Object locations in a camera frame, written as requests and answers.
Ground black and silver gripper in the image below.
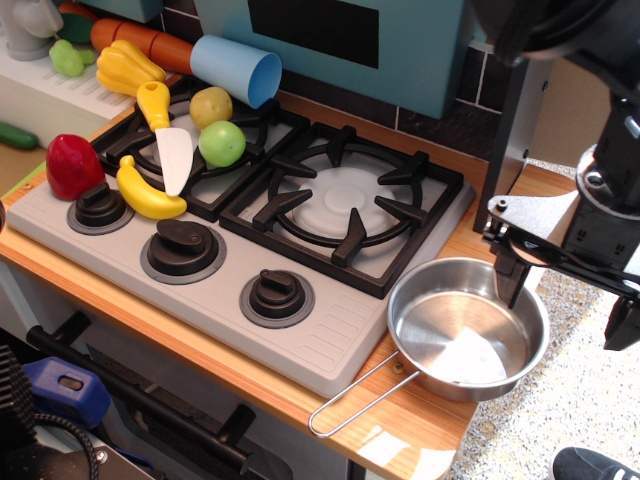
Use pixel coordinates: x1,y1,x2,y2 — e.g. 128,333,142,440
485,145,639,351

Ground small stainless steel pot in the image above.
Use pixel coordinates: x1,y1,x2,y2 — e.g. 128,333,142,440
307,257,550,439

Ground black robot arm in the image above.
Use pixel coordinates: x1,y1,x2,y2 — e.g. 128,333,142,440
473,1,639,351

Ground black right stove knob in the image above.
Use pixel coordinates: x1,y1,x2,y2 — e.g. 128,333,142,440
239,269,315,329

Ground black stove knob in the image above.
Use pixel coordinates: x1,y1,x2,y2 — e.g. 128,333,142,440
140,219,227,285
67,182,135,236
239,269,315,329

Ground grey toy stove top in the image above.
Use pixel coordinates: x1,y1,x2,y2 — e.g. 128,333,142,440
5,74,476,400

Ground black middle stove knob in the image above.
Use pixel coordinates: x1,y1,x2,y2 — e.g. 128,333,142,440
140,219,227,285

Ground black left stove knob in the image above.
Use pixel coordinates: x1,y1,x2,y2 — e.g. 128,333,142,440
67,182,135,236

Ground black shoe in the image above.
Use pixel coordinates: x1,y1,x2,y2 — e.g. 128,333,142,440
549,447,639,480

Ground black right burner grate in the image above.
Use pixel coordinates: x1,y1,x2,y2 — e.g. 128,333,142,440
220,123,474,299

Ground black burner grate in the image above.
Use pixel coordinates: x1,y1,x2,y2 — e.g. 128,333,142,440
220,123,474,299
92,77,310,222

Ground teal toy microwave hood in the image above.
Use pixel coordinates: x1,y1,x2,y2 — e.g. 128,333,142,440
195,1,475,119

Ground black left burner grate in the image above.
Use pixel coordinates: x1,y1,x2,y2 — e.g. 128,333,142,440
92,77,310,222

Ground green toy apple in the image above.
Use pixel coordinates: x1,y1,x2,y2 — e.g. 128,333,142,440
199,120,246,168

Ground light blue plastic cup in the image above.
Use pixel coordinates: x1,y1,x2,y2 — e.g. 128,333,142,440
190,35,282,109

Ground yellow-brown toy potato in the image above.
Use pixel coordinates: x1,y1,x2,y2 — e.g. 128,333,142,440
189,87,233,130

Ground yellow toy banana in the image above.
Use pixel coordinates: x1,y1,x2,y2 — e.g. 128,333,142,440
116,155,187,220

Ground orange toy carrot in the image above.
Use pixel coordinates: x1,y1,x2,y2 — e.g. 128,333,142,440
90,18,193,75

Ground yellow toy squash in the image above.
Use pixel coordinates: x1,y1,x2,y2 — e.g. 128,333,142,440
96,40,166,97

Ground red toy pepper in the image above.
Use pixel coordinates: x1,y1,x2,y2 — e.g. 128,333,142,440
46,134,106,201

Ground blue plastic clamp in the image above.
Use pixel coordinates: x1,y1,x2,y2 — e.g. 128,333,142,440
22,357,111,429

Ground light green toy broccoli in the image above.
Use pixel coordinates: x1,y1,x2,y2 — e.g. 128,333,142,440
49,39,96,77

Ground dark green toy vegetable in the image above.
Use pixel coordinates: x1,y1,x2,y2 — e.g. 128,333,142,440
57,13,94,44

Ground white toy sink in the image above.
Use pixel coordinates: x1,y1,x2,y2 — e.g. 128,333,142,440
1,35,133,147

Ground green toy cucumber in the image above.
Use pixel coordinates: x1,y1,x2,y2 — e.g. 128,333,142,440
0,122,39,150

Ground grey toy faucet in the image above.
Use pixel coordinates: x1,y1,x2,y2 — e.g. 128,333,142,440
1,0,64,61

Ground black oven door handle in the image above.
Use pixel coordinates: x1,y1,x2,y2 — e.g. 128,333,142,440
26,312,256,475

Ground toy knife yellow handle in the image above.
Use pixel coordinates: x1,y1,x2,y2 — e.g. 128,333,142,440
136,81,194,197

